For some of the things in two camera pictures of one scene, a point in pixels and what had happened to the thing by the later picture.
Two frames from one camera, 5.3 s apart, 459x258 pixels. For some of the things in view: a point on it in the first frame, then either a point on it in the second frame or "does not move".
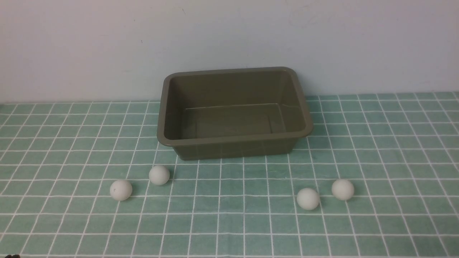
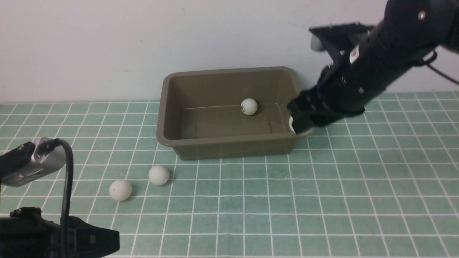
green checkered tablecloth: [58, 159] does not move
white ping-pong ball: [121, 190] does not move
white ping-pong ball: [342, 189] to [290, 120]
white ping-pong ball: [307, 198] to [249, 106]
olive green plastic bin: [211, 114] does not move
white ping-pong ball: [159, 175] does not move
